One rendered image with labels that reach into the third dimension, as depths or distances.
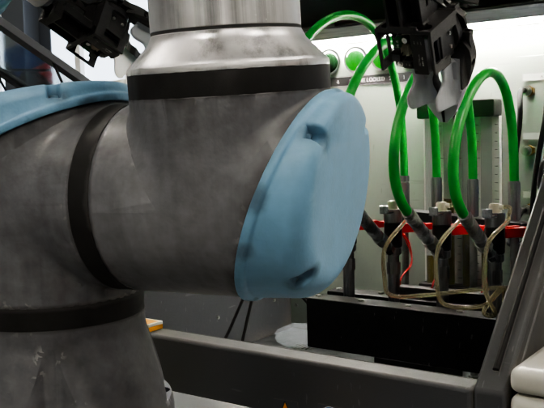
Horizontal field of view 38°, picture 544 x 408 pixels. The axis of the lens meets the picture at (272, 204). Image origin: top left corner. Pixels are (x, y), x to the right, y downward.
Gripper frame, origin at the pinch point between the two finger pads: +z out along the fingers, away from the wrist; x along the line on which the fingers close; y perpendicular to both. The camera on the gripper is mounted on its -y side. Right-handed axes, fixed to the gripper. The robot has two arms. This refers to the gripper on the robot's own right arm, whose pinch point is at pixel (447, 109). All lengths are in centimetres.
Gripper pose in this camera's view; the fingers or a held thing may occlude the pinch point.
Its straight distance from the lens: 101.1
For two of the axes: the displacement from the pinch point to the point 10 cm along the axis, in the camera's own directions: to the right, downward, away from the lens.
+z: 2.3, 8.1, 5.3
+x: 7.7, 1.8, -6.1
